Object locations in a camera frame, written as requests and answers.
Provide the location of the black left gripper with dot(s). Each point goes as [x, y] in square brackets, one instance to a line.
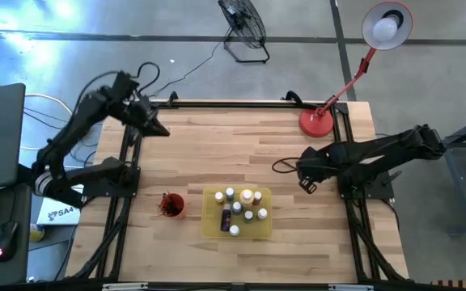
[140, 113]

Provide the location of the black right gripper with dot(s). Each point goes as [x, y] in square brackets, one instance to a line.
[316, 163]

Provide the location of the red paint bottle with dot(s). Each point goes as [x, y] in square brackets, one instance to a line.
[257, 197]

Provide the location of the small white paint bottle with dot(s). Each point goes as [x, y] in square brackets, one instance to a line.
[261, 213]

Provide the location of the large yellow paint bottle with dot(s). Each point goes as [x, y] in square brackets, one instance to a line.
[246, 196]

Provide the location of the blue paint bottle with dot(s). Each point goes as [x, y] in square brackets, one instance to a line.
[237, 207]

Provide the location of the teal paint bottle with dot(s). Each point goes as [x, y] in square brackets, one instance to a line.
[230, 193]

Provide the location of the orange plastic cup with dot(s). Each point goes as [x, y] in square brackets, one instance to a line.
[178, 210]

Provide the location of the small yellow paint bottle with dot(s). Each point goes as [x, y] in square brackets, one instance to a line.
[219, 196]

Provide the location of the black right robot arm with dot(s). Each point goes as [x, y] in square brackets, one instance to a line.
[378, 151]

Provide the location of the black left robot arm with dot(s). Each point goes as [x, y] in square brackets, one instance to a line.
[75, 121]

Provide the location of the red desk lamp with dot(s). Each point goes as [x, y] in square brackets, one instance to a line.
[316, 121]

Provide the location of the yellow translucent plastic bin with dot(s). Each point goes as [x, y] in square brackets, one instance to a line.
[213, 226]

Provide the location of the white printed box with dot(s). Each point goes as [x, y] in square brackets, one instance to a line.
[61, 214]

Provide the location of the black floor fan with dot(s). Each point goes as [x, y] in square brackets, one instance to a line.
[243, 22]

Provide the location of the yellow round object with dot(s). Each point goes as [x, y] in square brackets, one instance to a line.
[36, 233]

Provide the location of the dark grey side desk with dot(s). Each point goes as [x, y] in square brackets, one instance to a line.
[14, 218]

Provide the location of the black tan striped object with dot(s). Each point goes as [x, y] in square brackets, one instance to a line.
[459, 285]

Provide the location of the black computer mouse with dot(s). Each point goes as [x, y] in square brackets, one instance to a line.
[6, 238]

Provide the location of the black frame clamp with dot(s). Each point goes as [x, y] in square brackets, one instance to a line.
[172, 98]

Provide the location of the white metal bracket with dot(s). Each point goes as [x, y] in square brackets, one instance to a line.
[350, 287]
[124, 286]

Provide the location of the black table edge rail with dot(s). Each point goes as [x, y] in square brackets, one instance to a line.
[176, 288]

